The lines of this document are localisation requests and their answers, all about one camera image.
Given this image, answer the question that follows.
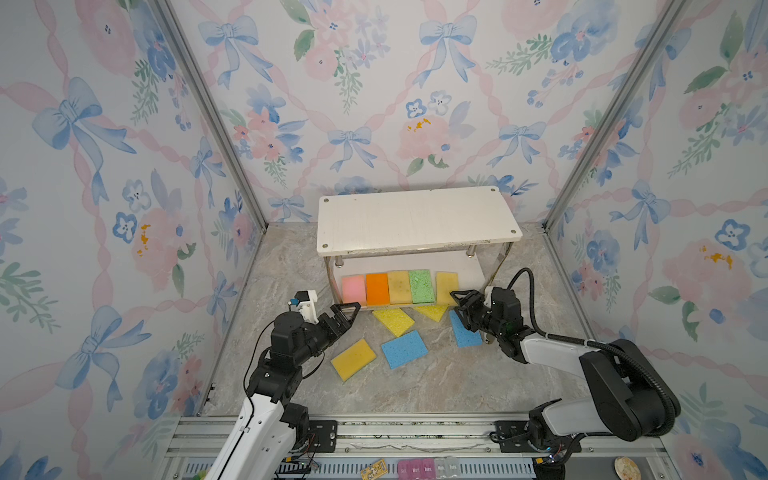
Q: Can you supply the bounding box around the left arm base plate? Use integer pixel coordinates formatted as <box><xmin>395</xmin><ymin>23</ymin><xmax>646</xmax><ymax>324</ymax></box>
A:
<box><xmin>290</xmin><ymin>420</ymin><xmax>339</xmax><ymax>454</ymax></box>

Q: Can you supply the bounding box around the yellow patterned card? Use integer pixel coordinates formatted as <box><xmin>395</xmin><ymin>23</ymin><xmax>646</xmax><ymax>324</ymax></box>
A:
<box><xmin>360</xmin><ymin>459</ymin><xmax>389</xmax><ymax>480</ymax></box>

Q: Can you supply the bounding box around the yellow sponge upper left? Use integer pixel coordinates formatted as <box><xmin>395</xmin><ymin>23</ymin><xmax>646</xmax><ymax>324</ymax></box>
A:
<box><xmin>373</xmin><ymin>308</ymin><xmax>415</xmax><ymax>338</ymax></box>

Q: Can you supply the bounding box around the green sponge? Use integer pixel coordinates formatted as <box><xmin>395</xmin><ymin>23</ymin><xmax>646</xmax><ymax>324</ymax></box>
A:
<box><xmin>408</xmin><ymin>269</ymin><xmax>436</xmax><ymax>304</ymax></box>

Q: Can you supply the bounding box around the clear plastic box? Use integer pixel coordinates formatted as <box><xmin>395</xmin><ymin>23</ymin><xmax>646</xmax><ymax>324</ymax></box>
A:
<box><xmin>434</xmin><ymin>456</ymin><xmax>461</xmax><ymax>479</ymax></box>

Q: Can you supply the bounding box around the black corrugated cable hose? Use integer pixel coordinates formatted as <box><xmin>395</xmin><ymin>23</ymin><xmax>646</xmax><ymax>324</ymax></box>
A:
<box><xmin>506</xmin><ymin>267</ymin><xmax>682</xmax><ymax>436</ymax></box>

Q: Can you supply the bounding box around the round patterned disc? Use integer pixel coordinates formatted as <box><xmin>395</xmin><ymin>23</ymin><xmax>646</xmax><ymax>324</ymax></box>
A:
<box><xmin>614</xmin><ymin>457</ymin><xmax>642</xmax><ymax>480</ymax></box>

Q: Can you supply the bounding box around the blue sponge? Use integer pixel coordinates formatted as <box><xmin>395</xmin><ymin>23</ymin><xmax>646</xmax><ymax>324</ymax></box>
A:
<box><xmin>381</xmin><ymin>331</ymin><xmax>428</xmax><ymax>369</ymax></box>
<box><xmin>449</xmin><ymin>310</ymin><xmax>483</xmax><ymax>348</ymax></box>

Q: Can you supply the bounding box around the yellow sponge under orange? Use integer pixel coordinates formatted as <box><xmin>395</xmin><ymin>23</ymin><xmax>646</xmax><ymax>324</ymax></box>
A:
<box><xmin>331</xmin><ymin>339</ymin><xmax>377</xmax><ymax>382</ymax></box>

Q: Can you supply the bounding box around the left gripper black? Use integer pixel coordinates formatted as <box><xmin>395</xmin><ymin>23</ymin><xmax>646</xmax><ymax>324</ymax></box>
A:
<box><xmin>294</xmin><ymin>301</ymin><xmax>358</xmax><ymax>367</ymax></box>

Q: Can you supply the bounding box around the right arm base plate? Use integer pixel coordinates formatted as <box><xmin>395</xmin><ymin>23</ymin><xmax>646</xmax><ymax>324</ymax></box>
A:
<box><xmin>489</xmin><ymin>420</ymin><xmax>582</xmax><ymax>455</ymax></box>

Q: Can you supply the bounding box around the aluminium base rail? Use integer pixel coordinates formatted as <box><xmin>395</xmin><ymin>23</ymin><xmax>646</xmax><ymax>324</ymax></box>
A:
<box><xmin>157</xmin><ymin>415</ymin><xmax>668</xmax><ymax>480</ymax></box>

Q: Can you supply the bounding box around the blue sponge under pink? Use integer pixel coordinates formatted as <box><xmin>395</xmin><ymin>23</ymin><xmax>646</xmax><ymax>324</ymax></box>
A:
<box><xmin>449</xmin><ymin>310</ymin><xmax>483</xmax><ymax>348</ymax></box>

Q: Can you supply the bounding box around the yellow sponge upper right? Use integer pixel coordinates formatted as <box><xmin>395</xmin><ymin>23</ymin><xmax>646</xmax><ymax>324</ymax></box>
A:
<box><xmin>413</xmin><ymin>305</ymin><xmax>449</xmax><ymax>323</ymax></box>

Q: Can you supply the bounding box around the yellow sponge bottom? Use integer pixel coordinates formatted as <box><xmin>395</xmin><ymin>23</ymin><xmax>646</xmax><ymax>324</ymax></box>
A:
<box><xmin>387</xmin><ymin>271</ymin><xmax>412</xmax><ymax>305</ymax></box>

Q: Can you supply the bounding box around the pink plastic box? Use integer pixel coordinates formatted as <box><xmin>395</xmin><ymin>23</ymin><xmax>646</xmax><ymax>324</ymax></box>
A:
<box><xmin>397</xmin><ymin>458</ymin><xmax>437</xmax><ymax>480</ymax></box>

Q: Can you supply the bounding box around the dark yellow sponge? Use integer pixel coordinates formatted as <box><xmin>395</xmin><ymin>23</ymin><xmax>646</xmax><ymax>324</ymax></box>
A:
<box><xmin>435</xmin><ymin>272</ymin><xmax>460</xmax><ymax>306</ymax></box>

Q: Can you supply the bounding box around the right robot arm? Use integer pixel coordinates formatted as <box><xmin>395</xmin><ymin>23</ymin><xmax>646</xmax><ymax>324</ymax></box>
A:
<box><xmin>451</xmin><ymin>287</ymin><xmax>681</xmax><ymax>454</ymax></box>

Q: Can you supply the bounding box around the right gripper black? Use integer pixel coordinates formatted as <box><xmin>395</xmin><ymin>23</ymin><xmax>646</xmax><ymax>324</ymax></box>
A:
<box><xmin>451</xmin><ymin>288</ymin><xmax>504</xmax><ymax>339</ymax></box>

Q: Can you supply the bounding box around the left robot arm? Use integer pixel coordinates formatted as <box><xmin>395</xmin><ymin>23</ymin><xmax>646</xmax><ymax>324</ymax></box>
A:
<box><xmin>206</xmin><ymin>302</ymin><xmax>361</xmax><ymax>479</ymax></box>

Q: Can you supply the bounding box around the white two-tier shelf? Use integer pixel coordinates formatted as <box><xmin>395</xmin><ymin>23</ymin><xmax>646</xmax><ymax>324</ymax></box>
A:
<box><xmin>316</xmin><ymin>186</ymin><xmax>523</xmax><ymax>300</ymax></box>

